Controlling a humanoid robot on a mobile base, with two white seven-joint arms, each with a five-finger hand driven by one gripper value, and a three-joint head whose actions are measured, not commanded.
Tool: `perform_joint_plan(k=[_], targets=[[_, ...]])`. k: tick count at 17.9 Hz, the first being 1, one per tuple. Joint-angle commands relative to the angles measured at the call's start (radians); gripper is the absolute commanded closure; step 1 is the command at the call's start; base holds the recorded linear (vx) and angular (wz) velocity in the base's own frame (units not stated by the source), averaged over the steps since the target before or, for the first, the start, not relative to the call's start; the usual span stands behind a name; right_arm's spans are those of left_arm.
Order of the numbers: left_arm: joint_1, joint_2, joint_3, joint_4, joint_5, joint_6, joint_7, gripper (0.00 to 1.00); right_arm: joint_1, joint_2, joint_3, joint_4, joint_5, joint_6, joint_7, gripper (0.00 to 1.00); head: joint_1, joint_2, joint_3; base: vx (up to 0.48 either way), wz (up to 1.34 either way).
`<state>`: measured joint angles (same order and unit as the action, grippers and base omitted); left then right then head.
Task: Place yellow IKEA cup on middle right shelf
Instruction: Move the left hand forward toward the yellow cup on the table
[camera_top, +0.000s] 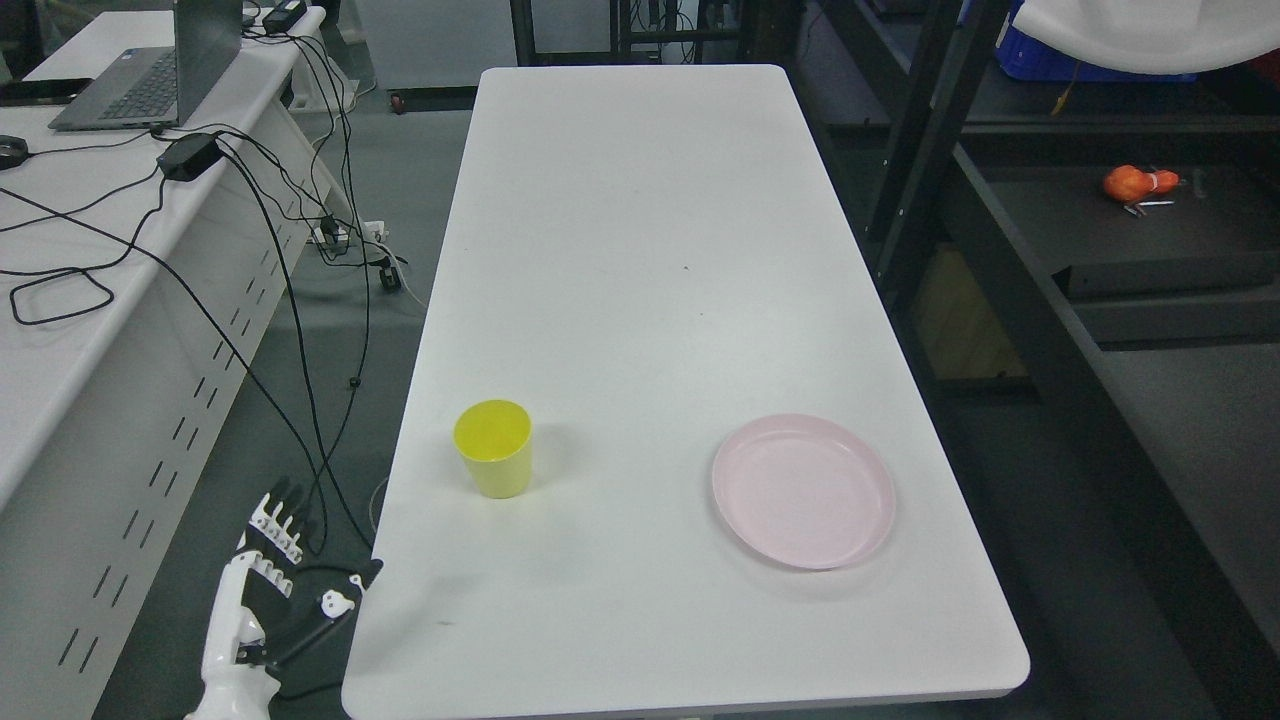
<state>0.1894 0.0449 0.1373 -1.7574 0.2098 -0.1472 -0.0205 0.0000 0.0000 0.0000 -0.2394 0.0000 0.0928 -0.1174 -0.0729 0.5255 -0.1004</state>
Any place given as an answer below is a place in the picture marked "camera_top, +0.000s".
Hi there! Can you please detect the white side desk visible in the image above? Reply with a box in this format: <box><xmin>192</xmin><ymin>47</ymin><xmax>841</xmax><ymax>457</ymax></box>
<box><xmin>1</xmin><ymin>9</ymin><xmax>349</xmax><ymax>719</ymax></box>

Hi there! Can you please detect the black power adapter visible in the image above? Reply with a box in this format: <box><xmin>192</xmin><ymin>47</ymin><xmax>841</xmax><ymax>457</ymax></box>
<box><xmin>156</xmin><ymin>132</ymin><xmax>224</xmax><ymax>182</ymax></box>

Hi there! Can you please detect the black metal shelf rack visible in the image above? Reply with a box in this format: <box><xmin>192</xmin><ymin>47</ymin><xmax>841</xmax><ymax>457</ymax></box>
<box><xmin>794</xmin><ymin>1</ymin><xmax>1277</xmax><ymax>719</ymax></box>

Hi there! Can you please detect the black cable loop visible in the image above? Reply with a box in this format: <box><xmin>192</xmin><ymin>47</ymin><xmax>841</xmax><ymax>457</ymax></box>
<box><xmin>8</xmin><ymin>268</ymin><xmax>115</xmax><ymax>327</ymax></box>

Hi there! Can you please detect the orange toy on shelf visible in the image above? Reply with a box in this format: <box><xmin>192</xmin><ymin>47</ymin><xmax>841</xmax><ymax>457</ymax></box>
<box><xmin>1101</xmin><ymin>164</ymin><xmax>1181</xmax><ymax>205</ymax></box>

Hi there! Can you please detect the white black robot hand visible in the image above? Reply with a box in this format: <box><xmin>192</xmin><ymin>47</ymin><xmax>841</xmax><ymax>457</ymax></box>
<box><xmin>186</xmin><ymin>478</ymin><xmax>385</xmax><ymax>719</ymax></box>

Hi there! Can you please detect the pink plastic plate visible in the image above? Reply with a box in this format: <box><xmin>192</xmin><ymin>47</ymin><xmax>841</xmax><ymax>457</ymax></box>
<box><xmin>710</xmin><ymin>413</ymin><xmax>897</xmax><ymax>571</ymax></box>

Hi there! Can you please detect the yellow plastic cup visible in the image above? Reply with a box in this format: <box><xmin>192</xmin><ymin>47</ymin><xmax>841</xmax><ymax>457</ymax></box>
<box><xmin>452</xmin><ymin>398</ymin><xmax>532</xmax><ymax>498</ymax></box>

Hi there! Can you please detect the grey laptop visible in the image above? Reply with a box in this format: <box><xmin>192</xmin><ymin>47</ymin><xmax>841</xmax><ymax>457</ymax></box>
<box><xmin>47</xmin><ymin>1</ymin><xmax>243</xmax><ymax>132</ymax></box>

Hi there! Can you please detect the white power strip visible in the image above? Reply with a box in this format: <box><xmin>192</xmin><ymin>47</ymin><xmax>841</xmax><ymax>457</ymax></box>
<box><xmin>308</xmin><ymin>220</ymin><xmax>390</xmax><ymax>254</ymax></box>

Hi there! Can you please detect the white table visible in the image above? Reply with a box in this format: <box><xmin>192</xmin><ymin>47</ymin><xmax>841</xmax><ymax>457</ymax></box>
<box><xmin>342</xmin><ymin>65</ymin><xmax>1030</xmax><ymax>719</ymax></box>

